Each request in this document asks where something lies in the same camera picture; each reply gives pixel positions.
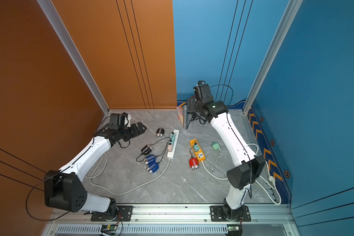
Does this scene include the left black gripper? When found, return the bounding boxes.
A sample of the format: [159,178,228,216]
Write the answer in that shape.
[118,121,147,141]

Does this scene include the black electric shaver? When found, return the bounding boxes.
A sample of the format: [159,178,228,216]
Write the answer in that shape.
[141,145,152,155]
[156,128,165,139]

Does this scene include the green USB charger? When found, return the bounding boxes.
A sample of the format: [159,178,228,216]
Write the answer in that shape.
[211,142,220,150]

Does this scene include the teal USB charger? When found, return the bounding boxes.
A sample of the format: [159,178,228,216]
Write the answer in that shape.
[193,142,200,151]

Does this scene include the yellow power strip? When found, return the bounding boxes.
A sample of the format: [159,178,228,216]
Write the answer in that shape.
[190,139,206,162]

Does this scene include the white USB cable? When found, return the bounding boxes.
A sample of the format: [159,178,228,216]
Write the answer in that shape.
[211,148,223,172]

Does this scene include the red electric shaver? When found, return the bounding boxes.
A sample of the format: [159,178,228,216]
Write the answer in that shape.
[189,157,199,170]

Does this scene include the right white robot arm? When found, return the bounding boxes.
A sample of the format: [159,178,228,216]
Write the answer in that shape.
[187,98,265,222]

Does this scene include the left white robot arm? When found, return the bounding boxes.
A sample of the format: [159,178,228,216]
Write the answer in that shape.
[44,122,147,220]

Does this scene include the blue electric shaver upper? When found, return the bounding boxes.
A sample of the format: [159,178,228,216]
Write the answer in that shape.
[144,155,156,165]

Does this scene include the blue electric shaver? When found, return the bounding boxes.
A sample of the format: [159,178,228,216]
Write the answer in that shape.
[147,162,159,173]
[144,155,156,165]

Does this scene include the blue electric shaver lower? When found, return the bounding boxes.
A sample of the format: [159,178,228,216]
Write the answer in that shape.
[147,162,159,173]

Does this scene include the grey handheld microphone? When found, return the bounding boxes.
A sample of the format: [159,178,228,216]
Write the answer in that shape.
[183,105,188,129]

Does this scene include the white power strip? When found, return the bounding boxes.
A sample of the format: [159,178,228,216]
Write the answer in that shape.
[167,129,180,159]

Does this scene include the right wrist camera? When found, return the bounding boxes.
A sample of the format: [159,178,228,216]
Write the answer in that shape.
[194,81,212,101]

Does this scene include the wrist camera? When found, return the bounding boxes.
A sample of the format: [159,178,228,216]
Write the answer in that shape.
[108,113,131,129]
[194,81,212,101]

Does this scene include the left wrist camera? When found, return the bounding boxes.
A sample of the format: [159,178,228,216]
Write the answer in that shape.
[108,113,131,129]

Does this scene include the black shaver cable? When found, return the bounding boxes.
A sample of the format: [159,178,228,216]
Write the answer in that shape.
[135,137,172,163]

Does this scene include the white cable of yellow strip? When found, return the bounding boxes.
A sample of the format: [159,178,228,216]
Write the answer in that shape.
[201,143,282,206]

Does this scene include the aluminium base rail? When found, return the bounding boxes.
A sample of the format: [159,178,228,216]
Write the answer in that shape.
[43,204,300,236]

